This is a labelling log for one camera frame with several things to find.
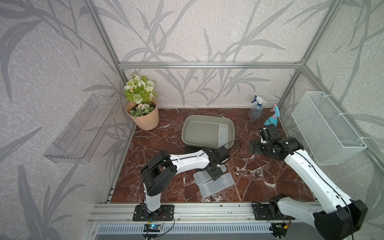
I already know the translucent pencil case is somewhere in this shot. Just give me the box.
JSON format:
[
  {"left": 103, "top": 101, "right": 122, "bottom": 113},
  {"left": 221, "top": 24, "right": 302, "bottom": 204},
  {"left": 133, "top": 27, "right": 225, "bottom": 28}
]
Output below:
[
  {"left": 199, "top": 173, "right": 235, "bottom": 199},
  {"left": 218, "top": 124, "right": 229, "bottom": 147},
  {"left": 193, "top": 165, "right": 227, "bottom": 186}
]

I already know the translucent pencil case front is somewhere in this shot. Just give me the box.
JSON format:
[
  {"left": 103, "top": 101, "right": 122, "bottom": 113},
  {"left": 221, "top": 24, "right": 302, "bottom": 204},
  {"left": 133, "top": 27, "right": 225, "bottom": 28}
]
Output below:
[{"left": 199, "top": 173, "right": 235, "bottom": 199}]

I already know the grey-green plastic storage box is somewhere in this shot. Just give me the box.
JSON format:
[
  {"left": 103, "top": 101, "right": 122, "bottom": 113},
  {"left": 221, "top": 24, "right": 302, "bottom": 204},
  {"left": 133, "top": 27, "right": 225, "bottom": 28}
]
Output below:
[{"left": 182, "top": 115, "right": 235, "bottom": 149}]

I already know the black pencil case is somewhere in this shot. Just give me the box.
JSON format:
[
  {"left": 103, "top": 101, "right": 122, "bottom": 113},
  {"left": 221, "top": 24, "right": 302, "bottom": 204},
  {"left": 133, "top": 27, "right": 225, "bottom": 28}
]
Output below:
[{"left": 184, "top": 146, "right": 207, "bottom": 154}]

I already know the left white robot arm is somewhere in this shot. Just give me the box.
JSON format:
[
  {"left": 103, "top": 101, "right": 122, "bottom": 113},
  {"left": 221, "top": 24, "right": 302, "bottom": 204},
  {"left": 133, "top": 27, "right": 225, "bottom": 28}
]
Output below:
[{"left": 141, "top": 146, "right": 234, "bottom": 214}]

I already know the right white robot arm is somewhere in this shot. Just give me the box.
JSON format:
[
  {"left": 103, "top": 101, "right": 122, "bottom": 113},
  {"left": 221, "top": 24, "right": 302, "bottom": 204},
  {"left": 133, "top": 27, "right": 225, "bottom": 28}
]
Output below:
[{"left": 250, "top": 124, "right": 368, "bottom": 240}]

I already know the teal spray bottle pink nozzle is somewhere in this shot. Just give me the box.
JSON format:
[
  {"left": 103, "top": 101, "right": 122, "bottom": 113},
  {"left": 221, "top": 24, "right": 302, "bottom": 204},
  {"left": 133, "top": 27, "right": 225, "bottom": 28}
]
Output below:
[{"left": 264, "top": 105, "right": 281, "bottom": 127}]

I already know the clear spray bottle blue nozzle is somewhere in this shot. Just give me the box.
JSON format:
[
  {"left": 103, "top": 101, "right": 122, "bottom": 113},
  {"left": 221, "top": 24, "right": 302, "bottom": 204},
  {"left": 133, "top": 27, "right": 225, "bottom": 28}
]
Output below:
[{"left": 250, "top": 96, "right": 266, "bottom": 120}]

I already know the left green circuit board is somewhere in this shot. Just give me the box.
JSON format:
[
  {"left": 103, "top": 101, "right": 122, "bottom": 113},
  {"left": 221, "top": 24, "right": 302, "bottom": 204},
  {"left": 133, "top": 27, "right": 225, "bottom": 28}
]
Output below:
[{"left": 143, "top": 223, "right": 163, "bottom": 234}]

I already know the potted artificial flower plant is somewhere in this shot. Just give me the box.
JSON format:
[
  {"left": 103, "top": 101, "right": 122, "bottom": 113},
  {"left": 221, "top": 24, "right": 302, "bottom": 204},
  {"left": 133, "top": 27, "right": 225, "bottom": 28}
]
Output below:
[{"left": 124, "top": 72, "right": 160, "bottom": 131}]

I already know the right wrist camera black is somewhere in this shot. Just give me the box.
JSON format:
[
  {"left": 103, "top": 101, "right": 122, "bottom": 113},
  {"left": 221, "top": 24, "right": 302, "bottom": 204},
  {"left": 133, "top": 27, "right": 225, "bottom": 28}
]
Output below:
[{"left": 259, "top": 124, "right": 282, "bottom": 143}]

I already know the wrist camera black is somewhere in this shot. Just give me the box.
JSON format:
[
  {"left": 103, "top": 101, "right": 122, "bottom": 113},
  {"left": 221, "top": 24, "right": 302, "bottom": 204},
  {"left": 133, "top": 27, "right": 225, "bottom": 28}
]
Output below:
[
  {"left": 216, "top": 146, "right": 230, "bottom": 165},
  {"left": 259, "top": 124, "right": 282, "bottom": 143}
]

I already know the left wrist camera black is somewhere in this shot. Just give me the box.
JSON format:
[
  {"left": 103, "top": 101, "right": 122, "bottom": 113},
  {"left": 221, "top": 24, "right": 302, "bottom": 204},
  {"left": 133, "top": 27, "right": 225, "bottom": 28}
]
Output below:
[{"left": 216, "top": 146, "right": 230, "bottom": 165}]

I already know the white wire mesh basket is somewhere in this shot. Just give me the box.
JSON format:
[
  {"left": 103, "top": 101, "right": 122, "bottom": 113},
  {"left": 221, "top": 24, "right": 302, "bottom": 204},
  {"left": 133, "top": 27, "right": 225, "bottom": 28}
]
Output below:
[{"left": 292, "top": 92, "right": 367, "bottom": 166}]

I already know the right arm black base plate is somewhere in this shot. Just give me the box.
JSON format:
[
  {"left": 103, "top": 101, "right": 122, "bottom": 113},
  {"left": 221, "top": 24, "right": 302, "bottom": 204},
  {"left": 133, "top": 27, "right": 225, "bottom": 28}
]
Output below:
[{"left": 251, "top": 202, "right": 295, "bottom": 221}]

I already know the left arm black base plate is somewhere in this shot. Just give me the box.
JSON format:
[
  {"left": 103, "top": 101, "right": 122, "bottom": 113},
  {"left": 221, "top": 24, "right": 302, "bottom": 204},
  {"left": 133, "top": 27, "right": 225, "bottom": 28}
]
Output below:
[{"left": 133, "top": 204, "right": 175, "bottom": 222}]

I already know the right circuit board with wires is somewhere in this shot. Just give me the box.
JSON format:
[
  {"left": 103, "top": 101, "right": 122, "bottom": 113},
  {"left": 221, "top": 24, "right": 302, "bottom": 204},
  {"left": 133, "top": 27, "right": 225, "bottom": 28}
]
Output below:
[{"left": 270, "top": 223, "right": 291, "bottom": 240}]

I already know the aluminium frame rail front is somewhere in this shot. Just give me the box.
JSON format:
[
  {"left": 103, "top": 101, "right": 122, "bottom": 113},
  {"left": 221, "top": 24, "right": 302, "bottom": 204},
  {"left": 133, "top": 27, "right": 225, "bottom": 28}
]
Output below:
[{"left": 86, "top": 202, "right": 340, "bottom": 225}]

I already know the clear acrylic wall shelf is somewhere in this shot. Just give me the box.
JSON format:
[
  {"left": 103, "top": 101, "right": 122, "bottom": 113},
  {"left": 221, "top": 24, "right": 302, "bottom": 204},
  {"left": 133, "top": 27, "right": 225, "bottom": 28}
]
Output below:
[{"left": 44, "top": 94, "right": 121, "bottom": 164}]

